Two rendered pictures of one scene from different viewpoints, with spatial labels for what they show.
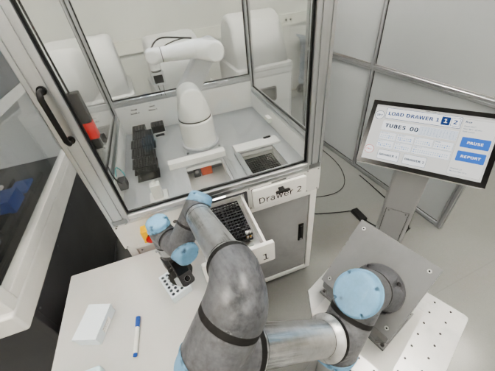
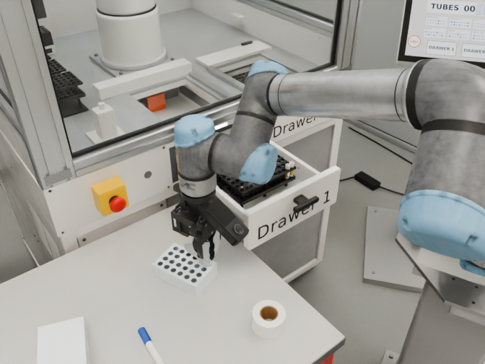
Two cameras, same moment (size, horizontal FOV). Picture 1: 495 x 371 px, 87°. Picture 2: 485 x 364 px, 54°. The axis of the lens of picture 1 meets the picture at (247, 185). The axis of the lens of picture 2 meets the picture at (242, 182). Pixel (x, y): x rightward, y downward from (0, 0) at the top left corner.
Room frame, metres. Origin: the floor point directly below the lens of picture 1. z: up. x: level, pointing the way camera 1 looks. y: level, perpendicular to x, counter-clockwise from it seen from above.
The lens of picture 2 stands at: (-0.15, 0.51, 1.60)
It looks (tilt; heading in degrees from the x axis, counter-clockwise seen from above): 37 degrees down; 337
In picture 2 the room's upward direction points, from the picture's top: straight up
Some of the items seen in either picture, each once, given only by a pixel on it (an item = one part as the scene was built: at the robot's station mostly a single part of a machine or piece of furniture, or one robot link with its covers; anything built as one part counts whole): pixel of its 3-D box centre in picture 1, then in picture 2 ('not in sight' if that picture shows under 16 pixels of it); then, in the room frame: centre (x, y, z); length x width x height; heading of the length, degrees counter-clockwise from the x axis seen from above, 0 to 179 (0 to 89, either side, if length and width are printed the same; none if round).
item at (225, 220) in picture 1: (226, 226); (242, 169); (0.80, 0.12, 0.87); 0.22 x 0.18 x 0.06; 15
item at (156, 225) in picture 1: (161, 232); (196, 146); (0.59, 0.30, 1.11); 0.09 x 0.08 x 0.11; 43
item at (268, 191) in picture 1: (279, 191); (300, 115); (0.99, -0.16, 0.87); 0.29 x 0.02 x 0.11; 105
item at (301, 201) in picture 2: not in sight; (302, 201); (0.58, 0.06, 0.91); 0.07 x 0.04 x 0.01; 105
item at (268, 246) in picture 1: (239, 260); (294, 206); (0.61, 0.06, 0.87); 0.29 x 0.02 x 0.11; 105
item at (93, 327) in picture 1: (95, 324); (64, 356); (0.47, 0.62, 0.79); 0.13 x 0.09 x 0.05; 175
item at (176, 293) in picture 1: (175, 283); (185, 269); (0.60, 0.34, 0.78); 0.12 x 0.08 x 0.04; 36
